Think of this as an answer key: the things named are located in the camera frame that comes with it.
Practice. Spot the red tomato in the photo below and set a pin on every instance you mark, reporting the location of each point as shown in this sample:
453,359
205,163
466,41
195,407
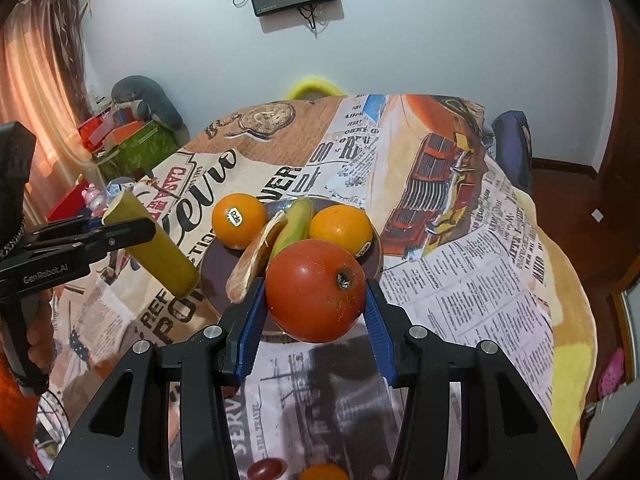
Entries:
315,290

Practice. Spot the purple plate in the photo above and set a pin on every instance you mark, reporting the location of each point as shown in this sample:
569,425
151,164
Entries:
215,280

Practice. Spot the small tangerine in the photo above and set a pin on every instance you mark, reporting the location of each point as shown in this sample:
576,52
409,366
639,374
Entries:
324,472

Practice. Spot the orange brown curtain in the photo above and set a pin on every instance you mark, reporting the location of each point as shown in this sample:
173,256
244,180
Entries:
40,100

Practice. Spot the grey plush toy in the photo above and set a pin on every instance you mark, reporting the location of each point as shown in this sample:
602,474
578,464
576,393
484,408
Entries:
160,102

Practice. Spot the green yellow banana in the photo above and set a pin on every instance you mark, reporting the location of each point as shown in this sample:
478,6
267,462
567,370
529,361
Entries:
292,227

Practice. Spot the green patterned box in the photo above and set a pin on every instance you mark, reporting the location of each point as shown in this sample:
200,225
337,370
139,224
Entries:
145,152

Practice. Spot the plain orange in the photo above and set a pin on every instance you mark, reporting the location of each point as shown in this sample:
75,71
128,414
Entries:
340,227

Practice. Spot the dark blue chair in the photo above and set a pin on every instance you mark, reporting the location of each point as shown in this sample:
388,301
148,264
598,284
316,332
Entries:
512,150

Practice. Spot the peeled citrus segment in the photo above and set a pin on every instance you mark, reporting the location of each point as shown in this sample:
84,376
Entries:
247,270

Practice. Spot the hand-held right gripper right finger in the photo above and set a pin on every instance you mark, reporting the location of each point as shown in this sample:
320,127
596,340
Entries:
377,330

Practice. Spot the person's left hand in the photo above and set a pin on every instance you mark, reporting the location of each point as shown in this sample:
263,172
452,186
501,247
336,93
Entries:
41,332

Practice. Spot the pink toy figure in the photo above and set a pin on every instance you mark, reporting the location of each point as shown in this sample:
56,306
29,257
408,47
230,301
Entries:
95,197

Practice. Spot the orange with sticker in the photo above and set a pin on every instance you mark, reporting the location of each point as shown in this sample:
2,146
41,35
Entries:
237,220

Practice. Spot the pink shoe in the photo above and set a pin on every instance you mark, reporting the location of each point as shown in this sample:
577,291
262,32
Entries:
611,372

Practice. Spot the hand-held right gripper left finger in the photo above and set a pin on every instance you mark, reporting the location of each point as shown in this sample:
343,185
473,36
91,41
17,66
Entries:
250,330

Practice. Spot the yellow chair back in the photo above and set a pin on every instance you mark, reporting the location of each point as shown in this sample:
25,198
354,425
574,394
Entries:
312,86

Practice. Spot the orange flat box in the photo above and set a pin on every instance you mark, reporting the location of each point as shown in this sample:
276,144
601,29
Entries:
127,131

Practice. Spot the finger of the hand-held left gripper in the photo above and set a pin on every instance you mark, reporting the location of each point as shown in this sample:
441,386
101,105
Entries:
125,235
75,227

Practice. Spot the yellow blanket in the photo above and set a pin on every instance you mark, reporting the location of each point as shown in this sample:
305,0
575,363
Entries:
565,310

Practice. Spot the dark red date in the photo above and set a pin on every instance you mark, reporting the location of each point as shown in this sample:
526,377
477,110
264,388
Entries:
267,470

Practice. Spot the red box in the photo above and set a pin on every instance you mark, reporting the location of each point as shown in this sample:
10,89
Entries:
92,132

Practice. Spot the white paper scrap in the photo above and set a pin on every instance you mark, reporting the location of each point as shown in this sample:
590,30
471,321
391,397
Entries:
597,215

